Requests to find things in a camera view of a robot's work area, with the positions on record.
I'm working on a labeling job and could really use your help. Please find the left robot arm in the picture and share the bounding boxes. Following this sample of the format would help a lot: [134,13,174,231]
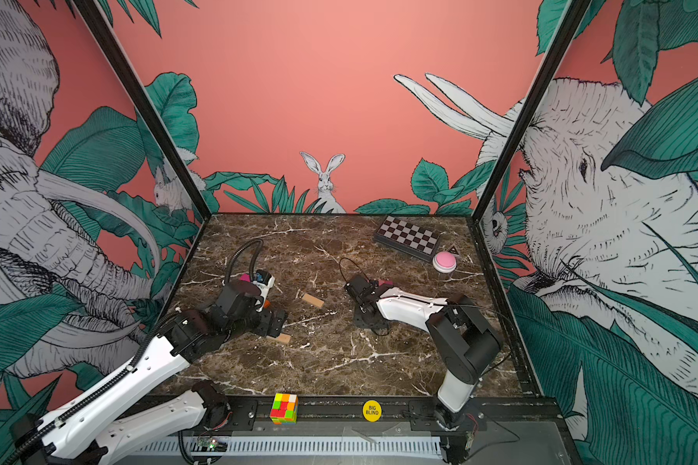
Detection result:
[5,306,287,464]

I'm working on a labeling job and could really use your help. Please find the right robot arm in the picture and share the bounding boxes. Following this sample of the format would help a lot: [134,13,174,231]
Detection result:
[344,274,504,431]

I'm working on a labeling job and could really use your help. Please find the folded checkered chess board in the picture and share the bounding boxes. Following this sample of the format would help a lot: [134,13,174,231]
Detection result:
[372,216,440,263]

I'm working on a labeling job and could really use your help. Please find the pink round button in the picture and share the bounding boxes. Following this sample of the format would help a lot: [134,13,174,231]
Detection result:
[432,251,458,274]

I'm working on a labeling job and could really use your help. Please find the colourful puzzle cube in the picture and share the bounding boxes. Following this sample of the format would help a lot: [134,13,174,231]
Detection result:
[270,393,299,424]

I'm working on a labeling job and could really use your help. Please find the yellow big blind chip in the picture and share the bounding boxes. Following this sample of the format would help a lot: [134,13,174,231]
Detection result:
[362,399,383,422]

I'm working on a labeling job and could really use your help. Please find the white perforated strip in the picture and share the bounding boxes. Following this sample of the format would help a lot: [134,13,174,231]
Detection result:
[133,435,443,458]

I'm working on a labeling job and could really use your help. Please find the small circuit board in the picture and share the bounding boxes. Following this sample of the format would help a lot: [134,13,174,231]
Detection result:
[191,437,228,453]

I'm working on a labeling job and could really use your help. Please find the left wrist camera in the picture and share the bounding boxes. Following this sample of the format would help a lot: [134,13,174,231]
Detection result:
[211,269,277,327]

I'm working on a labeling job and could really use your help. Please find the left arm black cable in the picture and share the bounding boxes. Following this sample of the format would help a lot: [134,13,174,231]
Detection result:
[223,237,265,286]

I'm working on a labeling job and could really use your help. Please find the black front rail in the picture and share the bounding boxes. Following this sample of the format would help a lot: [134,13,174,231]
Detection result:
[208,394,560,434]

